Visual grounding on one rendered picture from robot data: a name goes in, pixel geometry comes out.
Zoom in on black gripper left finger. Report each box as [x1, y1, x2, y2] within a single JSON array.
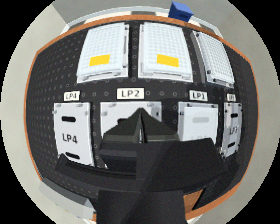
[[101, 108, 141, 143]]

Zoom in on white control panel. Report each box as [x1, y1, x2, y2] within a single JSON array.
[[33, 159, 96, 220]]

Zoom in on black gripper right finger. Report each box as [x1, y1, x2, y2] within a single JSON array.
[[141, 107, 180, 143]]

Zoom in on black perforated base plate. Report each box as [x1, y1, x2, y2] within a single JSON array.
[[26, 20, 258, 214]]

